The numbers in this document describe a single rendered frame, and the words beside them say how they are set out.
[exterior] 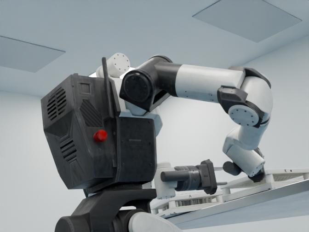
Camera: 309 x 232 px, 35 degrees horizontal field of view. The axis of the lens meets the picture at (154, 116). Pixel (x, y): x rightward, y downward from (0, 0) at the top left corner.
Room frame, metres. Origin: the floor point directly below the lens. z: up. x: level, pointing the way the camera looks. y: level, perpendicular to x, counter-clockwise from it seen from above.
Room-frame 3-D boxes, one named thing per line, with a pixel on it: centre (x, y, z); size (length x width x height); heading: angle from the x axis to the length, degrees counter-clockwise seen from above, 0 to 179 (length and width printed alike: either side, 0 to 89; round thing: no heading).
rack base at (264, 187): (1.83, -0.37, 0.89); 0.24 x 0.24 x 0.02; 39
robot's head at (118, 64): (1.44, 0.11, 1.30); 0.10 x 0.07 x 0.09; 39
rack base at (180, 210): (2.12, -0.07, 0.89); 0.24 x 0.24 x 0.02; 21
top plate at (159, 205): (2.12, -0.07, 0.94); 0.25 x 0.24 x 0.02; 21
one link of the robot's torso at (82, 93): (1.40, 0.16, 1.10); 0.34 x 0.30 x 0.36; 39
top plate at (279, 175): (1.83, -0.37, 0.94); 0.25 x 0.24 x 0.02; 39
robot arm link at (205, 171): (1.73, -0.11, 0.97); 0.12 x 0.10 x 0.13; 121
